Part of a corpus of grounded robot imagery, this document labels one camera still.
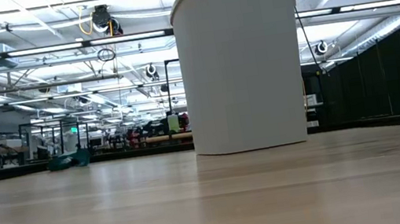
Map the black aluminium rig frame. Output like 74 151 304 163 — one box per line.
0 108 400 189

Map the black ceiling cable reel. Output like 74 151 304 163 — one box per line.
90 1 125 39

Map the white plastic trash bin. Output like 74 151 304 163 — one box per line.
166 0 319 161

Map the black rig light bar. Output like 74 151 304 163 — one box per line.
0 0 400 65

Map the small black cable reel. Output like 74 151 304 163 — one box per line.
314 39 331 57
144 61 159 83

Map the small teal cloth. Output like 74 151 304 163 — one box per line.
46 146 93 173

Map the black partition wall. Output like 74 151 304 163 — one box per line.
311 25 400 128

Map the workbench with dark equipment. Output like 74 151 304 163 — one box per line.
105 112 194 153

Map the white box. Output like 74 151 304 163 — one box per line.
303 93 323 108

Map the white plastic bottle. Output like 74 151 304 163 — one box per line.
165 112 182 135

